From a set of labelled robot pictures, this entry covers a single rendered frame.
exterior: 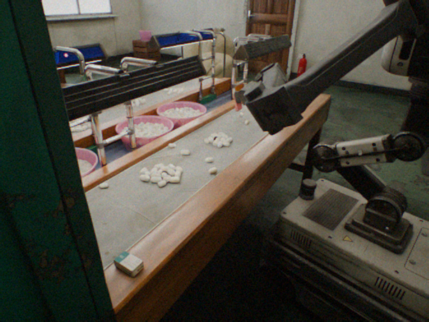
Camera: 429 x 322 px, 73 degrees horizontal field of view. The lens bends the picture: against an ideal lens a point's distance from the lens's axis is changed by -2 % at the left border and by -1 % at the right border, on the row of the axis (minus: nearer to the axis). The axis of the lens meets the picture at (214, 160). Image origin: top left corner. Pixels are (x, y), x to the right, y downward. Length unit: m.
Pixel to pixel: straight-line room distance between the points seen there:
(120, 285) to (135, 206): 0.31
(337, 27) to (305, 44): 0.57
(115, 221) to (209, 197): 0.28
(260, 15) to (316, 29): 1.05
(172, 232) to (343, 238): 0.75
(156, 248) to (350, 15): 5.10
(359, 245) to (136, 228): 0.86
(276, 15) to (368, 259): 5.00
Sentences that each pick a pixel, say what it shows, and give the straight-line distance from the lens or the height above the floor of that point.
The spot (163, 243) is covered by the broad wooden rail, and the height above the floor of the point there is 0.76.
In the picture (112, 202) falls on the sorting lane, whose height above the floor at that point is 0.74.
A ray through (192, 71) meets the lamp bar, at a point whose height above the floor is 1.07.
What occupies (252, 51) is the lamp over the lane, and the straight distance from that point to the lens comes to 1.55.
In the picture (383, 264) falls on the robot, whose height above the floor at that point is 0.47.
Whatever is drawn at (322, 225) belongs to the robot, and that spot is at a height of 0.47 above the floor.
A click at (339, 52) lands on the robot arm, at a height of 1.22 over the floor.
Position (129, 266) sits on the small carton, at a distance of 0.71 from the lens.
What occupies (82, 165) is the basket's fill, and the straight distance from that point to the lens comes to 1.24.
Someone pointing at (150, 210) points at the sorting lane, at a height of 0.74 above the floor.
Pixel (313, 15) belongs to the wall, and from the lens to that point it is 5.66.
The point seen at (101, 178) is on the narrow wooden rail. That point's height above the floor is 0.76.
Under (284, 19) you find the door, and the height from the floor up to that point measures 0.99.
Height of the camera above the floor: 1.31
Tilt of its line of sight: 29 degrees down
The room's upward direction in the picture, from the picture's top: 1 degrees clockwise
